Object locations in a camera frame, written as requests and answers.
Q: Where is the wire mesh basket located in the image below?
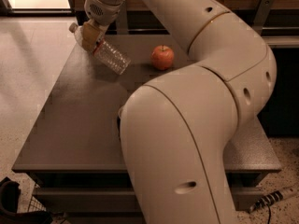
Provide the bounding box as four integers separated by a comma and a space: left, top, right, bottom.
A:
27, 193, 47, 212

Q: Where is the blue soda can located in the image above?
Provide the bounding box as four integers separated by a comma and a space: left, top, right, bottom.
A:
117, 105, 124, 140

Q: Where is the left grey metal bracket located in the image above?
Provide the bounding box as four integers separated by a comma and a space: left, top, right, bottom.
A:
116, 3, 129, 35

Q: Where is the grey metal bracket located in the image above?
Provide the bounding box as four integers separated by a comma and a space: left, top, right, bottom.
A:
252, 0, 275, 35
116, 3, 129, 35

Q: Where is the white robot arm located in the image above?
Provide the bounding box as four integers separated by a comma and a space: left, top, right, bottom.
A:
83, 0, 277, 224

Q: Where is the red apple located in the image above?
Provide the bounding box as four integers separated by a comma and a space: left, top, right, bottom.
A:
150, 45, 174, 71

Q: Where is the striped power strip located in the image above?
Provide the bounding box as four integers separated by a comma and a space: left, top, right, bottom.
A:
248, 185, 298, 214

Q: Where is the right grey metal bracket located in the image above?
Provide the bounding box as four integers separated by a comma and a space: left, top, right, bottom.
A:
252, 0, 275, 35

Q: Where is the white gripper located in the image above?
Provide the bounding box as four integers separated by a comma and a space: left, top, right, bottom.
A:
82, 0, 124, 52

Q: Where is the clear plastic water bottle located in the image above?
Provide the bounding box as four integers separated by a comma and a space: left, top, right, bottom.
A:
69, 22, 131, 75

